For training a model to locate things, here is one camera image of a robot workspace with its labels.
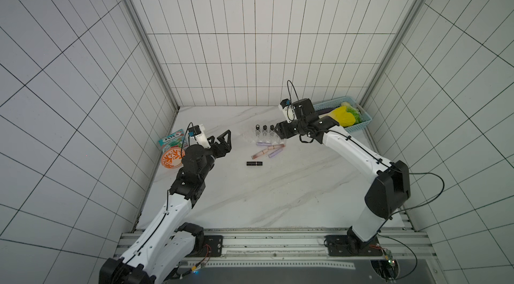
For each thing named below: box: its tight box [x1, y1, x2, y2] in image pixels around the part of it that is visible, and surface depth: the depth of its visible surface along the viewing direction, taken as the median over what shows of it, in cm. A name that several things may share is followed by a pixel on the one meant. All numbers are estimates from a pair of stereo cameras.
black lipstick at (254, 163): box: [246, 161, 264, 167], surface depth 97 cm
